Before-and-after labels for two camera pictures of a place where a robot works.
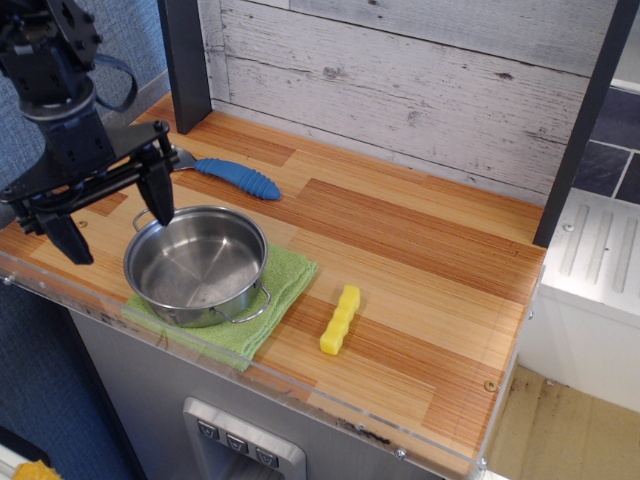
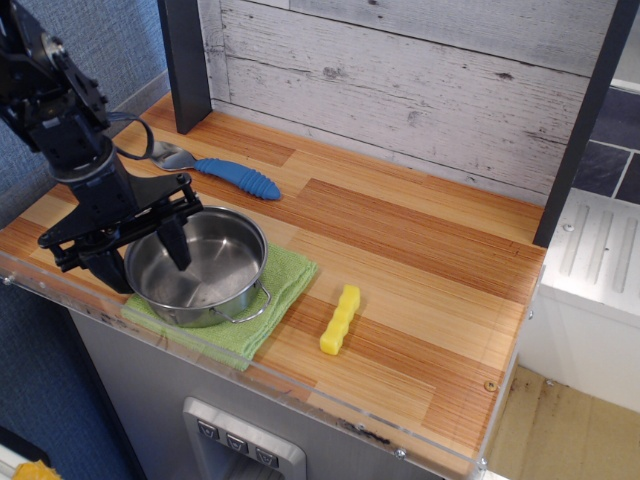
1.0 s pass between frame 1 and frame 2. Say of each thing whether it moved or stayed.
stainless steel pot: stayed
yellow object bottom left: stayed
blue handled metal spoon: stayed
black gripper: moved
